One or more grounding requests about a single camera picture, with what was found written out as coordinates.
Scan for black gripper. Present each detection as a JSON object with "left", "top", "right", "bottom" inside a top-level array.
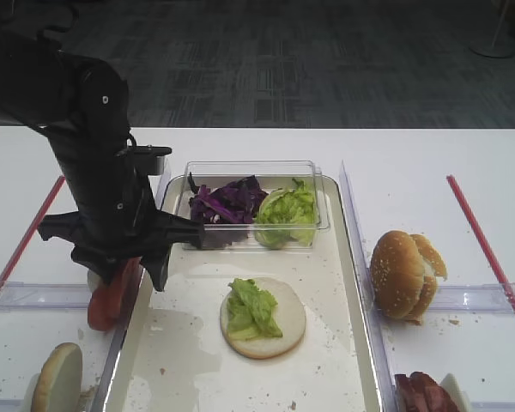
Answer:
[{"left": 38, "top": 162, "right": 204, "bottom": 292}]

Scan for tomato slice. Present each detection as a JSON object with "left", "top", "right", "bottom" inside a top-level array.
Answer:
[
  {"left": 87, "top": 281, "right": 118, "bottom": 331},
  {"left": 106, "top": 257, "right": 141, "bottom": 319}
]

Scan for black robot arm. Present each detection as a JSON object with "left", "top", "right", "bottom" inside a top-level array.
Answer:
[{"left": 0, "top": 1, "right": 204, "bottom": 291}]

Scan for white left tomato stand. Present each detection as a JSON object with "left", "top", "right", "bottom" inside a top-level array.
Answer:
[{"left": 87, "top": 270, "right": 101, "bottom": 293}]

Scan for lettuce leaf on bun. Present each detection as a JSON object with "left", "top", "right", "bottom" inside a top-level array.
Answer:
[{"left": 227, "top": 278, "right": 283, "bottom": 340}]

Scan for green lettuce pile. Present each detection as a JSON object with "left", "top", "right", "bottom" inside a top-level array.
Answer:
[{"left": 254, "top": 179, "right": 318, "bottom": 249}]

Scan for red meat slices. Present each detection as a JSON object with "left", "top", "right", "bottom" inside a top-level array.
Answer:
[{"left": 394, "top": 372, "right": 460, "bottom": 412}]

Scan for shredded purple cabbage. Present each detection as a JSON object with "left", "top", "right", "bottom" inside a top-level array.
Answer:
[{"left": 187, "top": 173, "right": 269, "bottom": 250}]

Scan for silver metal tray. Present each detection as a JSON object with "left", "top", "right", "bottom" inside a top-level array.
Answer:
[{"left": 105, "top": 178, "right": 382, "bottom": 411}]

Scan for clear plastic food container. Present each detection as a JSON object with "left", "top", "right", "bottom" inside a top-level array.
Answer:
[{"left": 174, "top": 161, "right": 330, "bottom": 250}]

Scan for left clear cross divider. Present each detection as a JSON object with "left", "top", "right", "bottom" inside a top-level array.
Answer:
[{"left": 0, "top": 282, "right": 92, "bottom": 311}]

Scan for clear cross divider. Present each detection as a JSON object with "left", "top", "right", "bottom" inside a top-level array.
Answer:
[
  {"left": 428, "top": 283, "right": 515, "bottom": 314},
  {"left": 0, "top": 282, "right": 92, "bottom": 311}
]

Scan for left clear long divider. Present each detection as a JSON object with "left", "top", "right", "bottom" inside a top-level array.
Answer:
[{"left": 83, "top": 158, "right": 173, "bottom": 412}]

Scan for clear long divider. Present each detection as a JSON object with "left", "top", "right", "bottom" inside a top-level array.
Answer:
[
  {"left": 83, "top": 158, "right": 173, "bottom": 412},
  {"left": 338, "top": 162, "right": 399, "bottom": 411}
]

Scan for left red tape strip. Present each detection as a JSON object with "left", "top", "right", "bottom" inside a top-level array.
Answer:
[{"left": 0, "top": 176, "right": 65, "bottom": 292}]

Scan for red tape strip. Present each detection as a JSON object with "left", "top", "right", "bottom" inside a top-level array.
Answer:
[
  {"left": 446, "top": 175, "right": 515, "bottom": 315},
  {"left": 0, "top": 176, "right": 65, "bottom": 292}
]

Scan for bottom bun slice on tray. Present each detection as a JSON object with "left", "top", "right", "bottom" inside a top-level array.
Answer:
[{"left": 220, "top": 277, "right": 306, "bottom": 360}]

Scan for bun half lower left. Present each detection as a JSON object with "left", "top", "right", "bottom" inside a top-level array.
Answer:
[{"left": 30, "top": 342, "right": 82, "bottom": 412}]

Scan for white lower left stand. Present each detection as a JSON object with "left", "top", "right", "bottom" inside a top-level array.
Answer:
[{"left": 19, "top": 373, "right": 39, "bottom": 412}]

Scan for sesame bun front right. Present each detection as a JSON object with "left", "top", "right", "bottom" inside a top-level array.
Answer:
[{"left": 370, "top": 230, "right": 425, "bottom": 319}]

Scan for sesame bun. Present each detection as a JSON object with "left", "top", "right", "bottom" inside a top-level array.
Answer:
[
  {"left": 370, "top": 230, "right": 425, "bottom": 319},
  {"left": 404, "top": 233, "right": 447, "bottom": 324}
]

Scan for right clear long divider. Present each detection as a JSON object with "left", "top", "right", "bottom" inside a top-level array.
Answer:
[{"left": 338, "top": 162, "right": 399, "bottom": 411}]

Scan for sesame bun rear right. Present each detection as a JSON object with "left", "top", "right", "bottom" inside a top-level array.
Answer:
[{"left": 404, "top": 233, "right": 447, "bottom": 324}]

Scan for right clear cross divider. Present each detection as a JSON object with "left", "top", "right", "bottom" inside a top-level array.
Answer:
[{"left": 428, "top": 283, "right": 515, "bottom": 314}]

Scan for white lower right stand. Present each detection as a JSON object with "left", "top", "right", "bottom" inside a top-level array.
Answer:
[{"left": 439, "top": 373, "right": 474, "bottom": 412}]

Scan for right red tape strip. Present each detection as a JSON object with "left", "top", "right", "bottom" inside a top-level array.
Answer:
[{"left": 446, "top": 175, "right": 515, "bottom": 315}]

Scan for white floor stand base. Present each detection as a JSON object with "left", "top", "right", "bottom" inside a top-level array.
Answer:
[{"left": 469, "top": 0, "right": 515, "bottom": 59}]

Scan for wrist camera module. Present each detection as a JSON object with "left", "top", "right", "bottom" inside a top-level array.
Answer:
[{"left": 115, "top": 145, "right": 172, "bottom": 176}]

